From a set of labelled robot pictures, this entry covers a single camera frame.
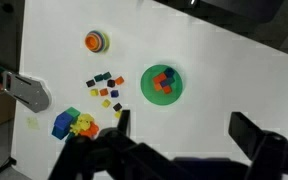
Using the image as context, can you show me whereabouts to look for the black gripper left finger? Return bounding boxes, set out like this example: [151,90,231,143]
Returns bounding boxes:
[117,109,132,138]

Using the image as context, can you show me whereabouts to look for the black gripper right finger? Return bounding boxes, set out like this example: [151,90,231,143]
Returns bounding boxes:
[227,111,269,162]

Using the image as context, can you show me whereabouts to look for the green plastic bowl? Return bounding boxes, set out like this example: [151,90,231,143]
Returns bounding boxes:
[140,64,184,106]

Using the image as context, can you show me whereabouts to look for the small green block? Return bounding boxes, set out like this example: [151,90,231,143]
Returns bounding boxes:
[93,73,104,83]
[102,71,113,81]

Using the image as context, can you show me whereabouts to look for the large green building block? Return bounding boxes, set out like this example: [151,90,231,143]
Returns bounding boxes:
[65,106,82,123]

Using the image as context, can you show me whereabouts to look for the small purple block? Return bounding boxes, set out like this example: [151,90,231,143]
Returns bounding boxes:
[160,77,175,89]

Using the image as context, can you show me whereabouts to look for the large blue building block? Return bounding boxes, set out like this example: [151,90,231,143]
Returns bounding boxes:
[51,111,74,141]

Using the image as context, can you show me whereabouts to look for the small dark blue block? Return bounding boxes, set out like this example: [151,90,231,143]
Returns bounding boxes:
[164,67,176,78]

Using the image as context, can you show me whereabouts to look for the orange toy piece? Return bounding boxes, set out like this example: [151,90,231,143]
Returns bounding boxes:
[78,121,100,139]

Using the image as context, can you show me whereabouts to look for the yellow toy piece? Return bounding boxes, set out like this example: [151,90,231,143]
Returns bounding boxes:
[69,113,95,135]

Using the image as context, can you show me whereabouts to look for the rainbow stacking cups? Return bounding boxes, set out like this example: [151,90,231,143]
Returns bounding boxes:
[84,29,111,54]

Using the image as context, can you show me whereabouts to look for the pale yellow sticky note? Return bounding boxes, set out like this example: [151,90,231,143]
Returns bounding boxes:
[25,116,41,131]

